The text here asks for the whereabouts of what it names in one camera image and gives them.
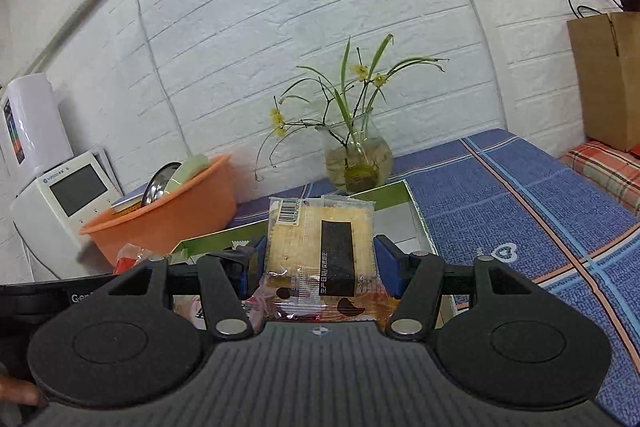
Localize white wall cable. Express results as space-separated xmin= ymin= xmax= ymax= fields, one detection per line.
xmin=126 ymin=0 xmax=196 ymax=158

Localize clear cracker packet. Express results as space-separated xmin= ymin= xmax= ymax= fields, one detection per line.
xmin=262 ymin=195 xmax=377 ymax=309

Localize orange plastic basin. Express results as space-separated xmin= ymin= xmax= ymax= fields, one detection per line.
xmin=78 ymin=153 xmax=239 ymax=267

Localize brown paper bag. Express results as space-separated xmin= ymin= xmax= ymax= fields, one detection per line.
xmin=566 ymin=0 xmax=640 ymax=154

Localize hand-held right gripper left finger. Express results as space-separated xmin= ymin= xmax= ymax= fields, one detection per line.
xmin=106 ymin=236 xmax=269 ymax=341

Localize orange plaid cloth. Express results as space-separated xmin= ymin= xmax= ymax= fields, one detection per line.
xmin=559 ymin=140 xmax=640 ymax=216

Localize white water tank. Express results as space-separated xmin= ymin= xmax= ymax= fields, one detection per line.
xmin=0 ymin=73 xmax=74 ymax=180

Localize pale green plate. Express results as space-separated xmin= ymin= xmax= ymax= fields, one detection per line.
xmin=166 ymin=155 xmax=212 ymax=194

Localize metal bowl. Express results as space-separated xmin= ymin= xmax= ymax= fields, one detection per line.
xmin=141 ymin=162 xmax=184 ymax=209

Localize green cardboard box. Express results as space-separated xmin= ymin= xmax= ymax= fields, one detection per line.
xmin=170 ymin=179 xmax=459 ymax=334

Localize glass vase with flowers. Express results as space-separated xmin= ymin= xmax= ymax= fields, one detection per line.
xmin=254 ymin=34 xmax=450 ymax=195

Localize red snack packet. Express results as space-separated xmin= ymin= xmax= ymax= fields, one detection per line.
xmin=114 ymin=243 xmax=160 ymax=277

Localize person's left hand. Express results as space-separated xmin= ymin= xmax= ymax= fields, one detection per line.
xmin=0 ymin=373 xmax=42 ymax=412

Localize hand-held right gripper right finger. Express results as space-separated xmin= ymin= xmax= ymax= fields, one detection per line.
xmin=371 ymin=234 xmax=534 ymax=341

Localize pink-edged clear snack packet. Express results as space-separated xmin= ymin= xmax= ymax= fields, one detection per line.
xmin=172 ymin=294 xmax=263 ymax=334

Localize white appliance with screen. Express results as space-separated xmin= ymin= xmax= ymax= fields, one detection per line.
xmin=10 ymin=146 xmax=126 ymax=282

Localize blue book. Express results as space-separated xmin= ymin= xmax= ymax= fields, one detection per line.
xmin=110 ymin=193 xmax=152 ymax=215

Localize snack packets in box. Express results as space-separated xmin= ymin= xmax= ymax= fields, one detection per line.
xmin=250 ymin=276 xmax=402 ymax=324

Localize blue checked tablecloth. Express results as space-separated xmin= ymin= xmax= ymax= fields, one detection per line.
xmin=227 ymin=128 xmax=640 ymax=427

